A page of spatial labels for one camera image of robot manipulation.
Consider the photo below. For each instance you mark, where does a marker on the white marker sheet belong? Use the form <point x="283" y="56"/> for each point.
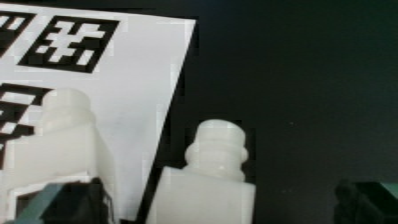
<point x="109" y="53"/>

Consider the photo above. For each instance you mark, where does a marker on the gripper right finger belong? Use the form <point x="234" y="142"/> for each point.
<point x="367" y="203"/>

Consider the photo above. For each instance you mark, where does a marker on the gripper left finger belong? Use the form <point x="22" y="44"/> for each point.
<point x="68" y="203"/>

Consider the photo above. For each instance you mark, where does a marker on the white leg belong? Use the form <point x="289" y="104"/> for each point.
<point x="203" y="194"/>
<point x="63" y="154"/>

